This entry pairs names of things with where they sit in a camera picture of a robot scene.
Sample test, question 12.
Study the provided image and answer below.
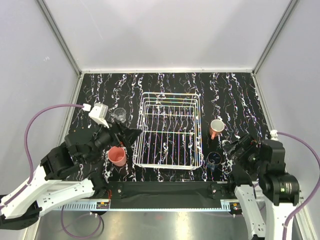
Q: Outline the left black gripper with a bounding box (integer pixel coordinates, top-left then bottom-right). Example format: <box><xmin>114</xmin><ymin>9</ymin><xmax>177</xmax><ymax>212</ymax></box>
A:
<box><xmin>81</xmin><ymin>117</ymin><xmax>143</xmax><ymax>164</ymax></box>

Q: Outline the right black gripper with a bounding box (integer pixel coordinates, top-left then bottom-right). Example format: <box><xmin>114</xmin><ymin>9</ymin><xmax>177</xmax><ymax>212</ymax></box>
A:
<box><xmin>223</xmin><ymin>132</ymin><xmax>267</xmax><ymax>175</ymax></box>

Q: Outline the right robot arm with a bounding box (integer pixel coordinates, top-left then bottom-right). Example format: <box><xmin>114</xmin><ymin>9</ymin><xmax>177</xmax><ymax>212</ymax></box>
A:
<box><xmin>223</xmin><ymin>130</ymin><xmax>300</xmax><ymax>240</ymax></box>

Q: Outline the clear glass cup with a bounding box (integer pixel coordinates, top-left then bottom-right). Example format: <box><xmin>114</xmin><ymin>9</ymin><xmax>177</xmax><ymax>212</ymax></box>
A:
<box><xmin>112</xmin><ymin>107</ymin><xmax>126</xmax><ymax>123</ymax></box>

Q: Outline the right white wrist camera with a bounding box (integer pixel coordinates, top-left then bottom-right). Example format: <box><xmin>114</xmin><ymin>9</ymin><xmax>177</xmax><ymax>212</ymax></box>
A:
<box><xmin>269</xmin><ymin>129</ymin><xmax>279</xmax><ymax>141</ymax></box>

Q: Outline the pink plastic cup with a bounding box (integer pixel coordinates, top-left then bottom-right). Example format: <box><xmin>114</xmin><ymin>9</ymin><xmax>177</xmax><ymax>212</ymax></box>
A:
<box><xmin>107</xmin><ymin>146</ymin><xmax>127</xmax><ymax>167</ymax></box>

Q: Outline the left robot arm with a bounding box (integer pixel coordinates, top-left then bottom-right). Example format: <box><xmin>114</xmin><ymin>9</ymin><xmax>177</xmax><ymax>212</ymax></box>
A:
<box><xmin>0</xmin><ymin>122</ymin><xmax>142</xmax><ymax>230</ymax></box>

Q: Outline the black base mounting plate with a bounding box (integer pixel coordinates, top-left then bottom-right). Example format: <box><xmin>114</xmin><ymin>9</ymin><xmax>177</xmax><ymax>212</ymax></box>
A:
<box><xmin>106</xmin><ymin>181</ymin><xmax>238</xmax><ymax>210</ymax></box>

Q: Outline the white wire dish rack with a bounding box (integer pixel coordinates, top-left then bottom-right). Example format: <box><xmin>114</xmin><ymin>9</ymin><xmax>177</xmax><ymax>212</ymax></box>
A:
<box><xmin>133</xmin><ymin>92</ymin><xmax>204</xmax><ymax>171</ymax></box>

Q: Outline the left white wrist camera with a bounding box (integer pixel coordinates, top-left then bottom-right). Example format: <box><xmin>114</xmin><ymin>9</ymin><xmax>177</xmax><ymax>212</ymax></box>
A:
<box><xmin>82</xmin><ymin>102</ymin><xmax>110</xmax><ymax>129</ymax></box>

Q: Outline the orange ceramic mug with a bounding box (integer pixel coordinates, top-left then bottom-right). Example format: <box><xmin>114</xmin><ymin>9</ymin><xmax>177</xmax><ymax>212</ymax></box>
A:
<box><xmin>209</xmin><ymin>119</ymin><xmax>225</xmax><ymax>140</ymax></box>

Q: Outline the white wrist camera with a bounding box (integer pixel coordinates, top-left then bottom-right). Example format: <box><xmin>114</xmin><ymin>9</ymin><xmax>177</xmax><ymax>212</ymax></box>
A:
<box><xmin>269</xmin><ymin>129</ymin><xmax>279</xmax><ymax>141</ymax></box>
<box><xmin>82</xmin><ymin>102</ymin><xmax>110</xmax><ymax>129</ymax></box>

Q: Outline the dark blue glass cup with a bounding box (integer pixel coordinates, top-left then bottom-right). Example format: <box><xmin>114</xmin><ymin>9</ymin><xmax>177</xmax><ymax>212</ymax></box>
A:
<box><xmin>205</xmin><ymin>151</ymin><xmax>222</xmax><ymax>172</ymax></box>

